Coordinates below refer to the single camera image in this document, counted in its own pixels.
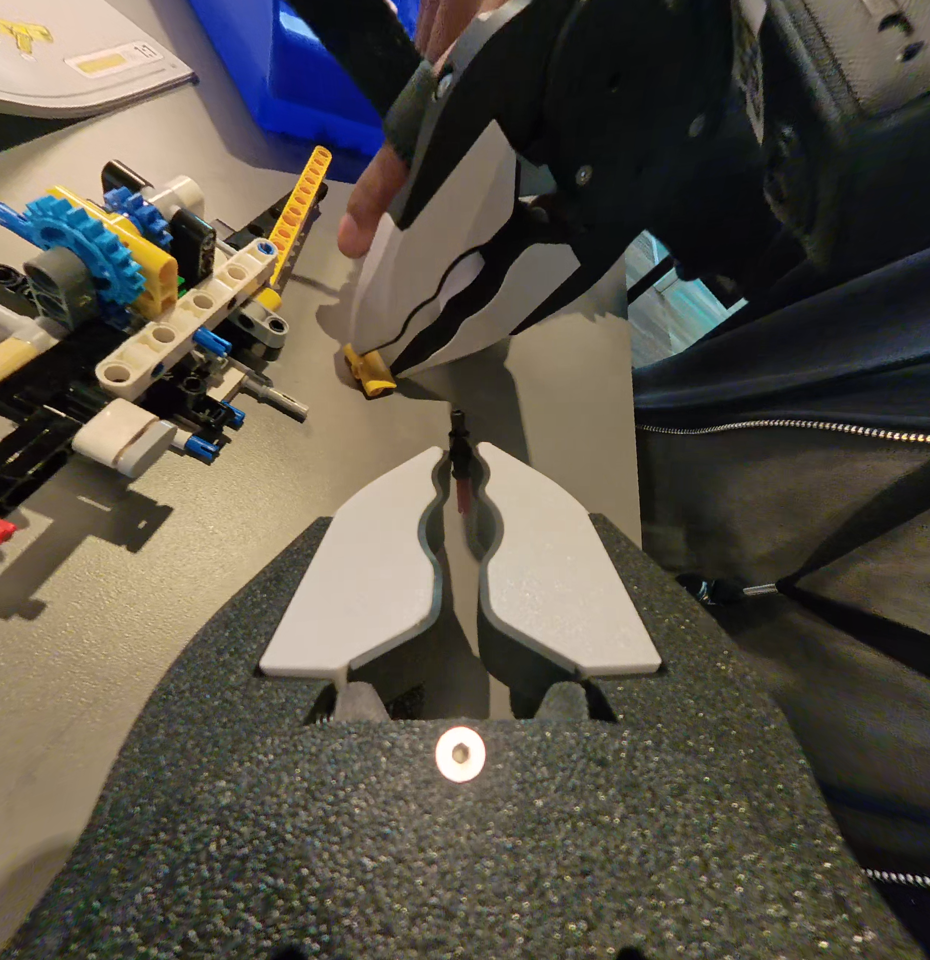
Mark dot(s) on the lego instruction booklet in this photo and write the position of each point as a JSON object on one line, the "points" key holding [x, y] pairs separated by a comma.
{"points": [[59, 82]]}

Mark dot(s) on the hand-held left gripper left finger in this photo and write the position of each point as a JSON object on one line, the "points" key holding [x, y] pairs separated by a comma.
{"points": [[360, 585]]}

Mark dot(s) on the person's right hand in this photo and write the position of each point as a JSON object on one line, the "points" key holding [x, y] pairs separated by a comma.
{"points": [[367, 217]]}

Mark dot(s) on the blue plastic bin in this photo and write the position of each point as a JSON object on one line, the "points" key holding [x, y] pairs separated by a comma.
{"points": [[307, 75]]}

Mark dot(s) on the yellow lego connector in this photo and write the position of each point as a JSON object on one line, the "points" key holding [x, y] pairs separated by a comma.
{"points": [[375, 382]]}

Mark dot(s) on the black and red lego axle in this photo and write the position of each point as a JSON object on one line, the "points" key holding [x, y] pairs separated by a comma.
{"points": [[459, 442]]}

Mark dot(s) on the navy zip jacket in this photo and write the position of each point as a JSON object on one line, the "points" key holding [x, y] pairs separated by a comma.
{"points": [[772, 352]]}

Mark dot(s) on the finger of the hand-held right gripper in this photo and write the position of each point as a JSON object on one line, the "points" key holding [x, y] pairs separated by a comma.
{"points": [[450, 217], [510, 292]]}

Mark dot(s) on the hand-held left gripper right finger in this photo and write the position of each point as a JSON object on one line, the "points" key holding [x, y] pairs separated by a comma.
{"points": [[570, 592]]}

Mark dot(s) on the partly built lego vehicle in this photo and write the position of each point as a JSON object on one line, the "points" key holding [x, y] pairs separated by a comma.
{"points": [[164, 337]]}

